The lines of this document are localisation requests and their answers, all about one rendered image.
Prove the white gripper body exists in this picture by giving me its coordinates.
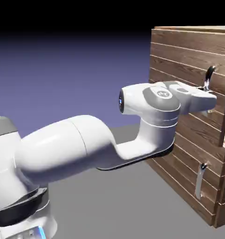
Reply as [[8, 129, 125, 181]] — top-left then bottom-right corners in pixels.
[[187, 87, 218, 115]]

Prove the dark curved metal handle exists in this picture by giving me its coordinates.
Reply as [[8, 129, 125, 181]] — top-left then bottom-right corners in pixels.
[[202, 64, 219, 115]]

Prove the dark wood cabinet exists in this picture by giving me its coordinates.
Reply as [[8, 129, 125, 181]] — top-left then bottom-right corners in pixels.
[[145, 25, 225, 229]]

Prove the wood plank door, dark handle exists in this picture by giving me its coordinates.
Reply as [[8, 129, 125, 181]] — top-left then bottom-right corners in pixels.
[[148, 28, 225, 148]]

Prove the wood plank door, silver handle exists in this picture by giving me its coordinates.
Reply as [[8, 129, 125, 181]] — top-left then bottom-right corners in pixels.
[[145, 130, 225, 229]]

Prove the silver curved metal handle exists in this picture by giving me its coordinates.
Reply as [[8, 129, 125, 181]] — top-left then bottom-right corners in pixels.
[[195, 162, 209, 200]]

